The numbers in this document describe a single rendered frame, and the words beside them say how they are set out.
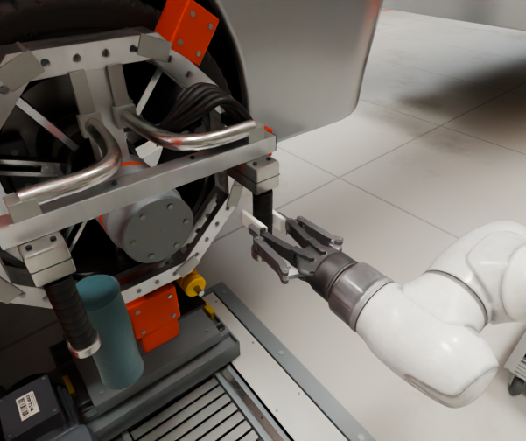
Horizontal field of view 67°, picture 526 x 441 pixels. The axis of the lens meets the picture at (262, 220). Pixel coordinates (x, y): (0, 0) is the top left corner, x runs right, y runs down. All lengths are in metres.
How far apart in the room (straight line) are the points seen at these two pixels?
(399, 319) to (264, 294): 1.23
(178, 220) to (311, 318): 1.04
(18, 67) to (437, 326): 0.65
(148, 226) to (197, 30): 0.35
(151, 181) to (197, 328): 0.82
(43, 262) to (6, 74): 0.28
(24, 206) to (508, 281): 0.59
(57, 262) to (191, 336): 0.82
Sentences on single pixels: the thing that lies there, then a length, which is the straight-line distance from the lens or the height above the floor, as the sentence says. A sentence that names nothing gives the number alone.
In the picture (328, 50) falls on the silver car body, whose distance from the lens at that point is 1.22.
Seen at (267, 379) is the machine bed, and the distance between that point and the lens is 1.39.
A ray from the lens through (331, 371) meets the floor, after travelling 1.52.
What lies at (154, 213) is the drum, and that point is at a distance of 0.66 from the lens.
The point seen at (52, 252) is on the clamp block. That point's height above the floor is 0.94.
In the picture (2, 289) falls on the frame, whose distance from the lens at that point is 0.84.
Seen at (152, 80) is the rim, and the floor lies 1.01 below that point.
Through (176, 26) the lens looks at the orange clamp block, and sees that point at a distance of 0.76.
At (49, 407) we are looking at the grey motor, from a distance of 1.05.
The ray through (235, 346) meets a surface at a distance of 1.37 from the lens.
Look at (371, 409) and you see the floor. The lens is 1.47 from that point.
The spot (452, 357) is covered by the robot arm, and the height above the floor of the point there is 0.87.
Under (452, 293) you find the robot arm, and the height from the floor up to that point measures 0.89.
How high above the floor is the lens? 1.26
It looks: 37 degrees down
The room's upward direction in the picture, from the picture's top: straight up
